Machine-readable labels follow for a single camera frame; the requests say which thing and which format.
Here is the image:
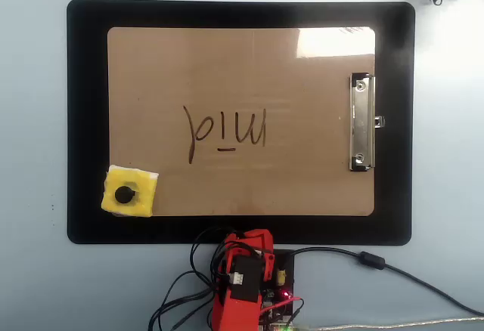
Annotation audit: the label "brown clipboard board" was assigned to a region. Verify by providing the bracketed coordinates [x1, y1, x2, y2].
[107, 26, 377, 218]

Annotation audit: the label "black rectangular desk mat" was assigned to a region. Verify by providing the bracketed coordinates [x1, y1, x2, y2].
[67, 0, 416, 246]

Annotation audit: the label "black robot base board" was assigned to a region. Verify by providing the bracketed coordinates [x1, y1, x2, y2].
[259, 249, 296, 331]

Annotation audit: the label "black power cable with ferrite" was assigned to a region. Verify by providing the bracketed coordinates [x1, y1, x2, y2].
[290, 246, 484, 317]

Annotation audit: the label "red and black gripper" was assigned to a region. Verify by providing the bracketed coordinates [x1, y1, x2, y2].
[223, 229, 276, 283]

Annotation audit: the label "black servo wires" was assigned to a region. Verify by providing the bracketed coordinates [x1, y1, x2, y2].
[147, 226, 237, 331]

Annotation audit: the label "silver USB cable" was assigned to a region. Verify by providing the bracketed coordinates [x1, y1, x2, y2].
[294, 315, 484, 331]

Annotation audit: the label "red wire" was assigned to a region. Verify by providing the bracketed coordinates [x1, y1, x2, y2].
[264, 295, 304, 323]

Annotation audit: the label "silver metal clipboard clip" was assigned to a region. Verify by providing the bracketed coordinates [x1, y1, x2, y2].
[348, 73, 386, 172]

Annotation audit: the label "yellow sponge with black knob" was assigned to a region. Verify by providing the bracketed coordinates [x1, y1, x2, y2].
[101, 164, 160, 218]

